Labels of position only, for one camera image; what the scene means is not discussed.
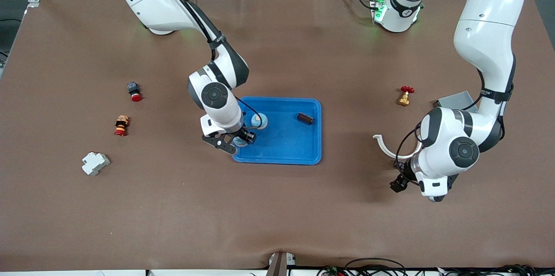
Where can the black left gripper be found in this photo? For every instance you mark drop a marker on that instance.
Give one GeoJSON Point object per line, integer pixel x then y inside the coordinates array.
{"type": "Point", "coordinates": [408, 169]}

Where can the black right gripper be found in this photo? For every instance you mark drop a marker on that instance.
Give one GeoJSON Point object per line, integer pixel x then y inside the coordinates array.
{"type": "Point", "coordinates": [245, 133]}

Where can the blue plastic tray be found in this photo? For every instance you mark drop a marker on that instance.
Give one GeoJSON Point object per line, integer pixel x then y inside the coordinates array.
{"type": "Point", "coordinates": [286, 146]}

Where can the red push button black body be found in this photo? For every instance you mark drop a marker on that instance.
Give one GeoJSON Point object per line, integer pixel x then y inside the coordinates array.
{"type": "Point", "coordinates": [136, 96]}

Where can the dark brown electrolytic capacitor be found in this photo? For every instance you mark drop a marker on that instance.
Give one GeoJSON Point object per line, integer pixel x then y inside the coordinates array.
{"type": "Point", "coordinates": [396, 164]}
{"type": "Point", "coordinates": [305, 118]}

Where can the brown table mat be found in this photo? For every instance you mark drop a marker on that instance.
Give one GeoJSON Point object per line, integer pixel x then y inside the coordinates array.
{"type": "Point", "coordinates": [277, 206]}

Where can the white circuit breaker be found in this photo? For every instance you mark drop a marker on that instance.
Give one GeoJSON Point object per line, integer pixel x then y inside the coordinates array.
{"type": "Point", "coordinates": [95, 163]}

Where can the blue dome bell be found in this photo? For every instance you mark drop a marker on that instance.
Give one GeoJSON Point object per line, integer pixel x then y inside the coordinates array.
{"type": "Point", "coordinates": [260, 121]}
{"type": "Point", "coordinates": [239, 141]}

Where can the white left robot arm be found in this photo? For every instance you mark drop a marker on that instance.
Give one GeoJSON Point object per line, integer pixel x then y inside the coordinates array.
{"type": "Point", "coordinates": [485, 37]}

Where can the red and yellow emergency button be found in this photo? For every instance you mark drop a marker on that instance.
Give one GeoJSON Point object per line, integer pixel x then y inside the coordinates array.
{"type": "Point", "coordinates": [122, 125]}

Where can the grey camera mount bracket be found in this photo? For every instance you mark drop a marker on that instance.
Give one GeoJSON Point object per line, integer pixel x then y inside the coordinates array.
{"type": "Point", "coordinates": [279, 265]}

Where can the grey metal box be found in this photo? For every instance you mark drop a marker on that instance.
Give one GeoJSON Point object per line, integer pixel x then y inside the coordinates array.
{"type": "Point", "coordinates": [451, 102]}

